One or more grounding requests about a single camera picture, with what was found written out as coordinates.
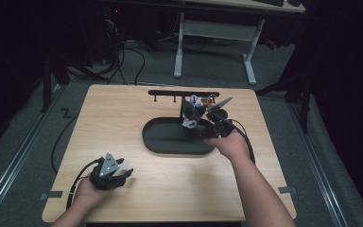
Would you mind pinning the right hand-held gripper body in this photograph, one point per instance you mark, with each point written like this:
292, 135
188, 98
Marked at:
222, 127

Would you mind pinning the grey tape strip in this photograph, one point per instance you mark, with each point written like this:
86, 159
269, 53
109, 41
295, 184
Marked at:
287, 190
52, 195

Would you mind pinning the dark computer tower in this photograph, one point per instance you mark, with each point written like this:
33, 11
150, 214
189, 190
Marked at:
102, 34

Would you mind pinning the person's right hand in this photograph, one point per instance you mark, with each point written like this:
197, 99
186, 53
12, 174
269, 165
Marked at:
233, 146

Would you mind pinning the metal floor rail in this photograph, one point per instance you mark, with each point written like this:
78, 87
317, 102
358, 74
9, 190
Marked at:
12, 167
321, 170

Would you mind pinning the dark plush toy purple bow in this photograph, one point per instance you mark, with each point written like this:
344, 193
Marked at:
193, 113

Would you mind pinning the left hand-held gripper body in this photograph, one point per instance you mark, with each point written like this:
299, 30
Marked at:
107, 173

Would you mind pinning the white-framed desk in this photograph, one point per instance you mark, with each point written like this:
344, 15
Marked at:
217, 30

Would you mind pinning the person's left hand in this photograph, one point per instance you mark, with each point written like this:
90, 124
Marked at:
86, 194

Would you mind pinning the black hook stand with tray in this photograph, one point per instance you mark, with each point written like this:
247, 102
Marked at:
170, 138

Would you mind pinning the black metal stand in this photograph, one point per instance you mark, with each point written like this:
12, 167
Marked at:
304, 104
47, 85

